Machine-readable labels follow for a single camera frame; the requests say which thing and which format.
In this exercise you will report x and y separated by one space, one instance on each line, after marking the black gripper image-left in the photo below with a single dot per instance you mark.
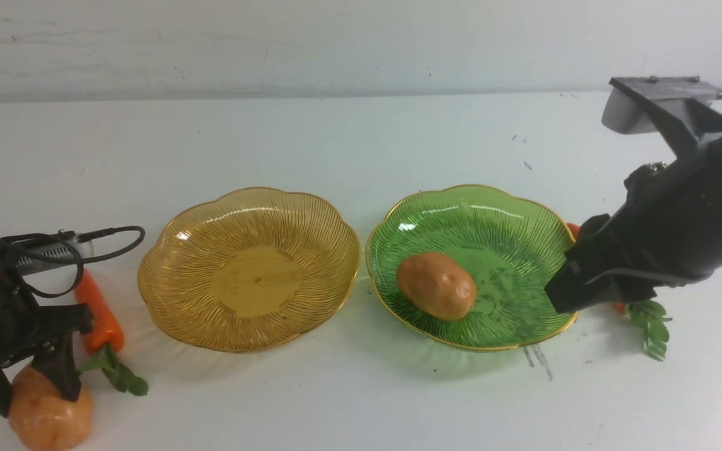
42 332

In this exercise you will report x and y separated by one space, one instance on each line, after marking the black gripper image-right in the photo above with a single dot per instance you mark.
667 233

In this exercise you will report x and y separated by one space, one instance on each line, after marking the toy potato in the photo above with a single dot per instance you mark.
42 419
437 285

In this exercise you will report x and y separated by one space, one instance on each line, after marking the toy carrot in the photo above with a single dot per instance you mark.
105 340
651 319

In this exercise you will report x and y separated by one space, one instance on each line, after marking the green ribbed plastic plate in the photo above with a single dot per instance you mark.
511 247

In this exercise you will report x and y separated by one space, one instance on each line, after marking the yellow ribbed plastic plate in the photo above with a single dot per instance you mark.
251 270

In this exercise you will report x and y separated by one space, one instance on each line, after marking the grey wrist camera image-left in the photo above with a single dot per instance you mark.
41 247

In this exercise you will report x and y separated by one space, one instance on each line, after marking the black cable image-left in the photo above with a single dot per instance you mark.
108 244

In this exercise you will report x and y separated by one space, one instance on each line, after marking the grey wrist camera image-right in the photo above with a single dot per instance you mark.
677 108

